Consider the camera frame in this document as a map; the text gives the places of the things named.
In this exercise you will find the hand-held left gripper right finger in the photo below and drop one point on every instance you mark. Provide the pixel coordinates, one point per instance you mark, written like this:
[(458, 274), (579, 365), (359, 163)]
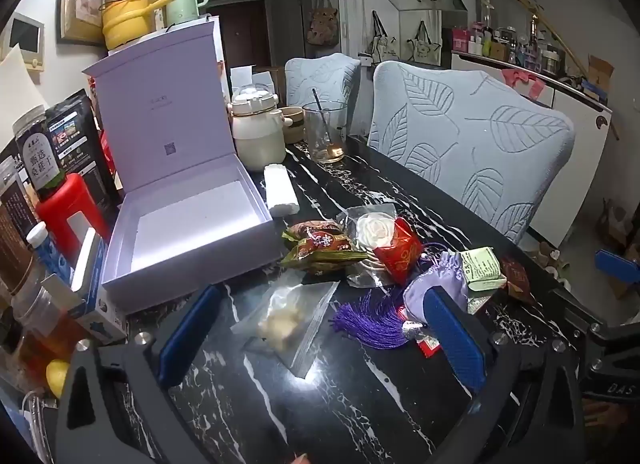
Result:
[(455, 339)]

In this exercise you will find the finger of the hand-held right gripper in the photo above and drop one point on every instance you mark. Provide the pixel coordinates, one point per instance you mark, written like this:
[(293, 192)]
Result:
[(617, 262), (577, 306)]

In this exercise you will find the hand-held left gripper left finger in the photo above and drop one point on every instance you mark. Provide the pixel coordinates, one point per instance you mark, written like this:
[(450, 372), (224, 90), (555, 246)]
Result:
[(190, 331)]

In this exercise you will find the red and white small packet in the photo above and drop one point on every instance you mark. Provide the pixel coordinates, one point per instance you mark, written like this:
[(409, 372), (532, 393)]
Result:
[(427, 344)]

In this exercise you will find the dark red small packet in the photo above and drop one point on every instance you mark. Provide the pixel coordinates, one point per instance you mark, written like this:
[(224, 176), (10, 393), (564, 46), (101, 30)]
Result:
[(517, 276)]

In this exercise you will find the lavender sachet pouch with tassel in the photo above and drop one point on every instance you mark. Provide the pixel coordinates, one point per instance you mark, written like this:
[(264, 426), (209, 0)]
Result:
[(447, 269)]

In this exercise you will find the green snack packet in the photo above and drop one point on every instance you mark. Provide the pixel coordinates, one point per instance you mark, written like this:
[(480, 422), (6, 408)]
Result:
[(482, 266)]

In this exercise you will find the clear zip bag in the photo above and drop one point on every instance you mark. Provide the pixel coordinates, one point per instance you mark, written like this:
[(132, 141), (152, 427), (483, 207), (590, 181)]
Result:
[(285, 324)]

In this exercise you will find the red candy box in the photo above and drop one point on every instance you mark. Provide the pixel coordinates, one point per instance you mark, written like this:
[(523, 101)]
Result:
[(400, 254)]

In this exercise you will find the white rose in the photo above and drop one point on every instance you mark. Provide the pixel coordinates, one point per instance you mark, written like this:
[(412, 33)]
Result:
[(372, 231)]

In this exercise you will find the red-brown snack packet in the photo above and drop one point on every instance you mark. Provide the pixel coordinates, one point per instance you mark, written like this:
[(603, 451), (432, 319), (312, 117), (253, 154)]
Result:
[(320, 251)]

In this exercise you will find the lavender gift box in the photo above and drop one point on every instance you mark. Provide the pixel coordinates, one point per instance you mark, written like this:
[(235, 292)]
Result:
[(175, 94)]

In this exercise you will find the person's right hand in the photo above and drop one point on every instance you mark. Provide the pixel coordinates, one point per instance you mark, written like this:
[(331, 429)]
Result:
[(612, 416)]

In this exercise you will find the white and blue carton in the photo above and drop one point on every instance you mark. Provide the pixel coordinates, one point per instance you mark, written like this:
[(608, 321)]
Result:
[(95, 304)]

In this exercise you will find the white cabinet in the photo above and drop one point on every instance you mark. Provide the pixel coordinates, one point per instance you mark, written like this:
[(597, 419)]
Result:
[(575, 144)]

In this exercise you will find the lemon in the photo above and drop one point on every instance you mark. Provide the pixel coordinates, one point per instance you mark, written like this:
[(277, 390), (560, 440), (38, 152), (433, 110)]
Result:
[(57, 378)]

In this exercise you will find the clear jar with amber liquid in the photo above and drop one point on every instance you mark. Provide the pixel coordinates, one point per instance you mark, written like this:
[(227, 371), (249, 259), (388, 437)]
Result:
[(35, 344)]

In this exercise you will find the blue bottle with white cap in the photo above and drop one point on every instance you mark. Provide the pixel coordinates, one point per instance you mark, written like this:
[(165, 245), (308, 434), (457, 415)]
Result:
[(50, 254)]

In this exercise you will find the red container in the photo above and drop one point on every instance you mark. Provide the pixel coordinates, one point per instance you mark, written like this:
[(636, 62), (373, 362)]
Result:
[(60, 204)]

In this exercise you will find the large leaf-pattern chair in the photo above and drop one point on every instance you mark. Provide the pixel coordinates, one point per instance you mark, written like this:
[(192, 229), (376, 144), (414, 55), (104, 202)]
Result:
[(475, 144)]

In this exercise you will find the cardboard box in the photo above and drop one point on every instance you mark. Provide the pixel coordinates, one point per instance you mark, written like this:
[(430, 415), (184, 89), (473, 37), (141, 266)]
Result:
[(598, 77)]

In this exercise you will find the dark brown jar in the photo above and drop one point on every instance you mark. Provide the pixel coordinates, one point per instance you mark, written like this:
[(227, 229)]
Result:
[(15, 234)]

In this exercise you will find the cream lidded pot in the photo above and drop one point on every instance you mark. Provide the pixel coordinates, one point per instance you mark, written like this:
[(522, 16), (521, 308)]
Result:
[(257, 139)]

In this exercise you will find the pink cloth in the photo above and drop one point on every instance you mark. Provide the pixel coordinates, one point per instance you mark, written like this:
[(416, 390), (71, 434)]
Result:
[(522, 82)]

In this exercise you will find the black snack bag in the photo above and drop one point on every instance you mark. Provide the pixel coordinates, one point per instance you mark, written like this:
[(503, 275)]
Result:
[(75, 134)]

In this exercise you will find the clear glass cup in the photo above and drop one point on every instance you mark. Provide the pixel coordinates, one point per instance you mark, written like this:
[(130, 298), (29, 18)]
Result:
[(312, 137)]

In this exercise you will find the grey-lidded snack jar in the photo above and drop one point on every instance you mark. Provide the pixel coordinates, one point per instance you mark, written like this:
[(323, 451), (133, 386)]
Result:
[(40, 154)]

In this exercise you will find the brown bowl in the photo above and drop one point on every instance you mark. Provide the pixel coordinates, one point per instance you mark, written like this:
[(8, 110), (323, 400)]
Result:
[(294, 120)]

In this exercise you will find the metal spoon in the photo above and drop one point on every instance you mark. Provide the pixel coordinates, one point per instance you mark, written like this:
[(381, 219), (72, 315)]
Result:
[(322, 117)]

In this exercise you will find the white paper boxes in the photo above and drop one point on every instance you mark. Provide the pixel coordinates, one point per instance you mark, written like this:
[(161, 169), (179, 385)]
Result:
[(250, 79)]

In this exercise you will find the small leaf-pattern chair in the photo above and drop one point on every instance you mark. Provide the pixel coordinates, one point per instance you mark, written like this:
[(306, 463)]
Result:
[(320, 79)]

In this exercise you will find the white tote bag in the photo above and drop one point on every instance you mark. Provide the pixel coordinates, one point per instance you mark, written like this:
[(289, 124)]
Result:
[(424, 47), (382, 42)]

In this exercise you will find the beige paper envelope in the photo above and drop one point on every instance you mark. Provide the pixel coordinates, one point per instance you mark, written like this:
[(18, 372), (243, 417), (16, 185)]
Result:
[(15, 89)]

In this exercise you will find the dark wooden door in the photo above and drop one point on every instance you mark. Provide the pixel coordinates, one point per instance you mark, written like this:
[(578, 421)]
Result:
[(245, 34)]

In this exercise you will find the yellow pot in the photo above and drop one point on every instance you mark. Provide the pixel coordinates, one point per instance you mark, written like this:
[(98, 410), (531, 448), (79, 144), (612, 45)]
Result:
[(125, 24)]

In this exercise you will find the brown tote bag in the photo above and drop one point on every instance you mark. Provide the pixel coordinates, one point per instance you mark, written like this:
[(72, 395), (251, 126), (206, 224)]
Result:
[(322, 22)]

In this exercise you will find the white wall panel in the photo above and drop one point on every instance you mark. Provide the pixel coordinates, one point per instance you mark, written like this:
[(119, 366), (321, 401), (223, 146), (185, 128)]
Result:
[(25, 37)]

